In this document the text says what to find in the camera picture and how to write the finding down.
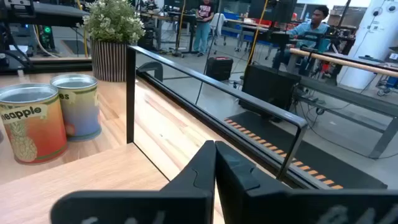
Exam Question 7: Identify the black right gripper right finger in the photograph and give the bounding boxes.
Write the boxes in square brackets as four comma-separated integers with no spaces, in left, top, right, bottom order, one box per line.
[215,141,398,224]

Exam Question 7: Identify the black table clamp bracket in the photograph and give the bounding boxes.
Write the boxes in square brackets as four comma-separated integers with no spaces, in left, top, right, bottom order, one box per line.
[136,61,164,82]

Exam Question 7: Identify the black box cabinet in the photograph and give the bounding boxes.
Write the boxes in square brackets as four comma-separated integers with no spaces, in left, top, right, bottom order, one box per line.
[241,64,302,121]

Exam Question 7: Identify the wooden round bar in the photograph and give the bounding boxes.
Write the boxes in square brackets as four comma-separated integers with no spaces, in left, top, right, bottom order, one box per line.
[289,48,398,78]

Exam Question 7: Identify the grey metal desk frame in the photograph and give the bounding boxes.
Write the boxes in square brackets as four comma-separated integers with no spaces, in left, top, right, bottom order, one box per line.
[292,74,398,159]

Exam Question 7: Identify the black table edge frame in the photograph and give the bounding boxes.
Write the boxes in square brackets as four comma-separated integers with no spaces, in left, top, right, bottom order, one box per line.
[29,57,330,190]

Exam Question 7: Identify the potted plant striped pot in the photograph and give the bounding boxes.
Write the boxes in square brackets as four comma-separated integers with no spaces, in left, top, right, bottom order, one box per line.
[82,0,146,83]

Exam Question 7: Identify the black floor mat orange stripes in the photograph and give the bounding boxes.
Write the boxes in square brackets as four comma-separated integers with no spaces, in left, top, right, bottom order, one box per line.
[223,110,388,190]

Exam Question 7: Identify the black equipment case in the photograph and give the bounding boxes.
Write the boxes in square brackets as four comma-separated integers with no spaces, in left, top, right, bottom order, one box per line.
[205,56,234,82]

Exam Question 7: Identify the wooden shelf black metal frame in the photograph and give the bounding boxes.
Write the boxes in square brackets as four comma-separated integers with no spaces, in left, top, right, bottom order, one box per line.
[0,45,308,224]

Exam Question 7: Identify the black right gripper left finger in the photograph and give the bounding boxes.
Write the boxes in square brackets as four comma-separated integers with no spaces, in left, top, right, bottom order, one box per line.
[50,139,216,224]

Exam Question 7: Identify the person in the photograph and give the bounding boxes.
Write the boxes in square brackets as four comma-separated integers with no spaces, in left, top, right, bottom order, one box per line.
[193,0,215,57]
[272,5,331,71]

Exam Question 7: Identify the pineapple can orange label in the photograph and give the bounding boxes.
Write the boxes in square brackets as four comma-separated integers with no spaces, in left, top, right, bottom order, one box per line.
[0,83,68,165]

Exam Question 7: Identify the white round pillar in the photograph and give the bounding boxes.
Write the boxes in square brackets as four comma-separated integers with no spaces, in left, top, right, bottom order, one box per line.
[337,0,398,91]

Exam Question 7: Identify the black device green light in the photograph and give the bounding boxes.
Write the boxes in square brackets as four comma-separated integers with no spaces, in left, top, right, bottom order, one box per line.
[39,24,56,50]

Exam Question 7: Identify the yellow cable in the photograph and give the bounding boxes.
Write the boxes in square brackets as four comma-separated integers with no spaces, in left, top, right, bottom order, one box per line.
[177,0,187,54]
[245,0,269,72]
[76,0,90,58]

